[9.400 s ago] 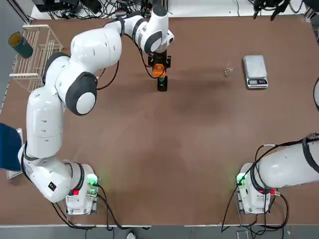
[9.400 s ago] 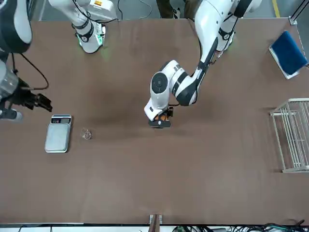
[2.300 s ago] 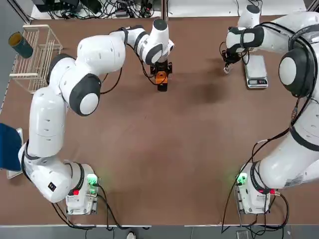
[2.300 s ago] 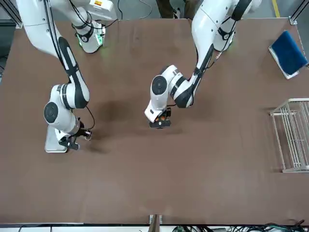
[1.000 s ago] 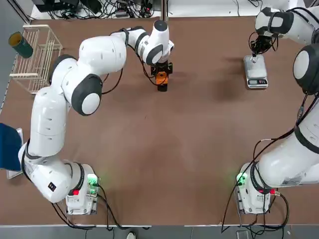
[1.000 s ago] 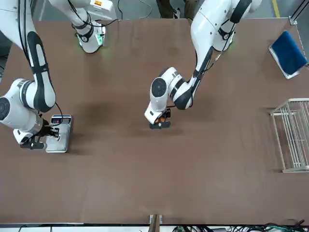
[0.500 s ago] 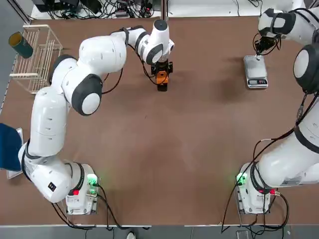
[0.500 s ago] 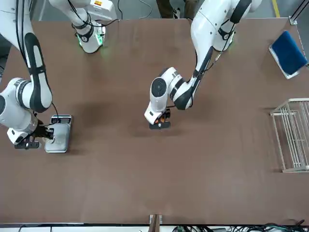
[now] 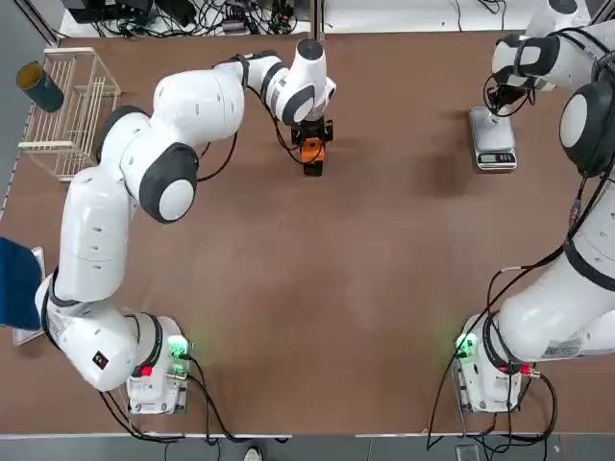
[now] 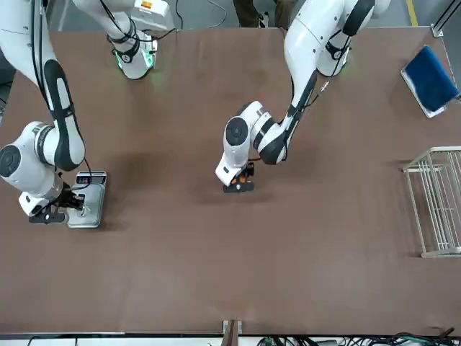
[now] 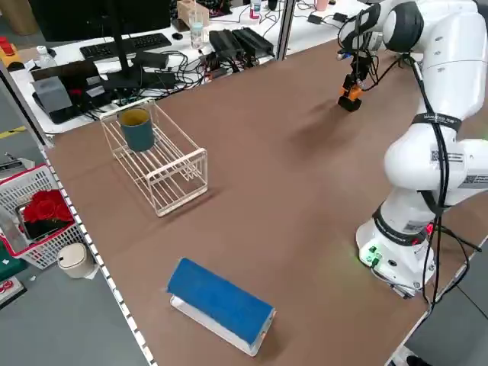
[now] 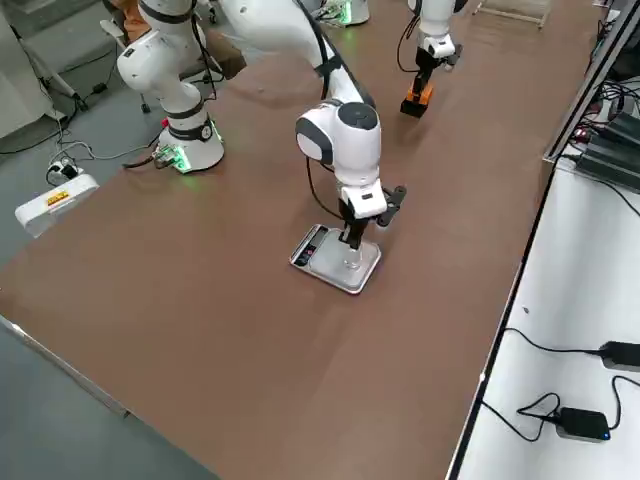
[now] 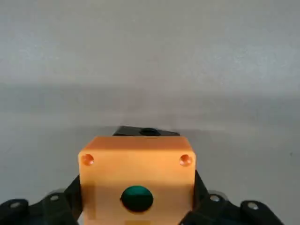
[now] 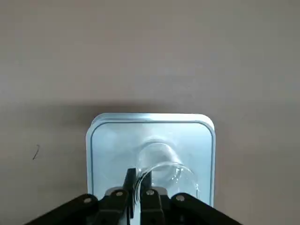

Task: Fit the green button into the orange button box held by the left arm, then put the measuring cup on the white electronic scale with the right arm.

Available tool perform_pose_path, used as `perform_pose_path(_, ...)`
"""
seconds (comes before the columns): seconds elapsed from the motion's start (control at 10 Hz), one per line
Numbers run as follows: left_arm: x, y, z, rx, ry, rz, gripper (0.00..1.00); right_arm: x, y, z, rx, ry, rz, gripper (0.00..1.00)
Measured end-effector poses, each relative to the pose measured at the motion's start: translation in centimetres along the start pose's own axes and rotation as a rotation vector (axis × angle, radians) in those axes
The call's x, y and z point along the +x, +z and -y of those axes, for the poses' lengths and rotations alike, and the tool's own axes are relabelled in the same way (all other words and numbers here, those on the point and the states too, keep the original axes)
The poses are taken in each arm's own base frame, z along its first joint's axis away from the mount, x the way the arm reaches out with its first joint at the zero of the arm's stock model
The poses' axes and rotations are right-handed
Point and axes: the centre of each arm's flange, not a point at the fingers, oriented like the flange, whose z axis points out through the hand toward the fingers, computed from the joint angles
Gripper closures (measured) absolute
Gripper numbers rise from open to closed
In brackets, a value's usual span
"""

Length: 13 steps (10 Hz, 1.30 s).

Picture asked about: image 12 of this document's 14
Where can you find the black adapter with blue light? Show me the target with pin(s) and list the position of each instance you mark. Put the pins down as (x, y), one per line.
(582, 424)

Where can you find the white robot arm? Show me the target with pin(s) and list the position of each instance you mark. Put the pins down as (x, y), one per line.
(435, 20)
(345, 150)

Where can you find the aluminium frame post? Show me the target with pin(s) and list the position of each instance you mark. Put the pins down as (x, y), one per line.
(583, 95)

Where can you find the black light stand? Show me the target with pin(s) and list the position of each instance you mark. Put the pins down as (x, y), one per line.
(50, 68)

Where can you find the white electronic scale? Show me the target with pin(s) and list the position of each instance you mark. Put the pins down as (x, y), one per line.
(325, 260)

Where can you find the orange button box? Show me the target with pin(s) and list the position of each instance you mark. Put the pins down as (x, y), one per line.
(428, 95)

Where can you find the black power adapter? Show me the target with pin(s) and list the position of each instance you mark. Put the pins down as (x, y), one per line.
(622, 356)

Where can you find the clear measuring cup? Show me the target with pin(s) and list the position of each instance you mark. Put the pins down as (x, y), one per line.
(352, 262)

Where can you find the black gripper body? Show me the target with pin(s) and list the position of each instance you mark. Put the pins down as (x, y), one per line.
(425, 62)
(392, 200)

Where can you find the black square box base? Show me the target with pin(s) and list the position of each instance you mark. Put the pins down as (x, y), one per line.
(412, 110)

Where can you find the black power supply box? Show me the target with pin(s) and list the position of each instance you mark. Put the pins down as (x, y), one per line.
(610, 165)
(627, 127)

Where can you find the white power strip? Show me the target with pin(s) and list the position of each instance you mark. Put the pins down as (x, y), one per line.
(65, 172)

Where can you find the white box with yellow label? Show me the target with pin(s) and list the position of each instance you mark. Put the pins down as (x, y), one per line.
(45, 210)

